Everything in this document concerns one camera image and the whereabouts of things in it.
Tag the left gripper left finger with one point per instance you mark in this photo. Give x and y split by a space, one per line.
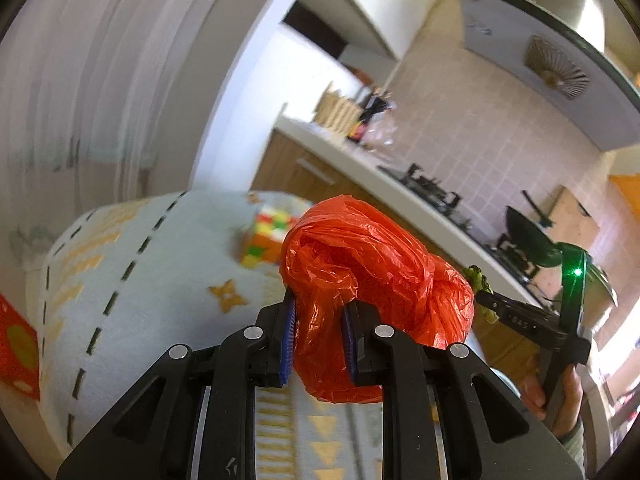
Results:
287 339

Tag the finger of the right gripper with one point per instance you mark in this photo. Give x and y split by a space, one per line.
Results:
511 312

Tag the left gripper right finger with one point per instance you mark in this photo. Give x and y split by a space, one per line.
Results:
349 343

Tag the red plastic bag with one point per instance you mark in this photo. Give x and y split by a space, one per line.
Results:
344 249

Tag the green vegetable scrap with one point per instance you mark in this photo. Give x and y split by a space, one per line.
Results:
478 282

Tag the rubiks cube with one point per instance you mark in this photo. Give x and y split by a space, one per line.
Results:
263 240

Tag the black wok pan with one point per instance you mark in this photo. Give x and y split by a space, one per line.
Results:
531 238

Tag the wooden cutting board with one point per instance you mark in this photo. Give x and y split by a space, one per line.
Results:
571 222

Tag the black gas stove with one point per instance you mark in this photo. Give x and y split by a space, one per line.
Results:
447 205

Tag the patterned tablecloth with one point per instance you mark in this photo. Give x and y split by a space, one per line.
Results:
126 282

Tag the clear plastic bag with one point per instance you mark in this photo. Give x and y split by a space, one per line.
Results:
380 130

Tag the wicker basket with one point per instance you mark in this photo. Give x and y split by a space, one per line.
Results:
336 113

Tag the dark soy sauce bottle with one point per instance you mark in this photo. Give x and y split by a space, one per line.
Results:
375 103

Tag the red paper decoration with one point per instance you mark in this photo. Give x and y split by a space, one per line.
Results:
19 354

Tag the range hood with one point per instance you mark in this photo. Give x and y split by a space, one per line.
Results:
557 47

